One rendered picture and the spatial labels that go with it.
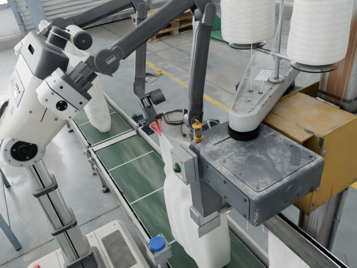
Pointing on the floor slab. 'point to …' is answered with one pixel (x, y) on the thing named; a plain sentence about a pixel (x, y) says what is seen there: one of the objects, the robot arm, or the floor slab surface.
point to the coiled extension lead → (174, 121)
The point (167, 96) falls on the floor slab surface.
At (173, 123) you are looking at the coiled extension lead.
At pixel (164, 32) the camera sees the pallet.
